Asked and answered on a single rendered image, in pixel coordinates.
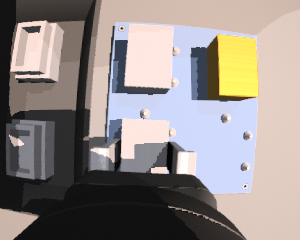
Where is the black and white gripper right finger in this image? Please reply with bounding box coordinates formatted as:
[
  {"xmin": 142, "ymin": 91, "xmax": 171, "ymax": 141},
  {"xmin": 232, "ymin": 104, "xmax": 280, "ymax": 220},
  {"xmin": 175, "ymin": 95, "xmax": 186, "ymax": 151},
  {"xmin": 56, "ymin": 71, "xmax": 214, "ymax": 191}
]
[{"xmin": 166, "ymin": 141, "xmax": 196, "ymax": 176}]

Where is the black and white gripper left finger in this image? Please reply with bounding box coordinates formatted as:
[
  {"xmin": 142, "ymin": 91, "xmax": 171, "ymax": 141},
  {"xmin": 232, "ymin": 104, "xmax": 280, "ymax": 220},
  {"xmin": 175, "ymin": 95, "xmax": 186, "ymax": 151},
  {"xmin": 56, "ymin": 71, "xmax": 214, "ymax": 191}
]
[{"xmin": 90, "ymin": 139, "xmax": 122, "ymax": 171}]

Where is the yellow block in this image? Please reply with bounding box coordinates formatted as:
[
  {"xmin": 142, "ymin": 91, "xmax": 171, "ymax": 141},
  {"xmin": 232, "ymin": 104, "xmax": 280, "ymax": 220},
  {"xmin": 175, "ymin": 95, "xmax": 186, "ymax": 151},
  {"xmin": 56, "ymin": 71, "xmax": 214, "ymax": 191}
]
[{"xmin": 207, "ymin": 34, "xmax": 259, "ymax": 101}]

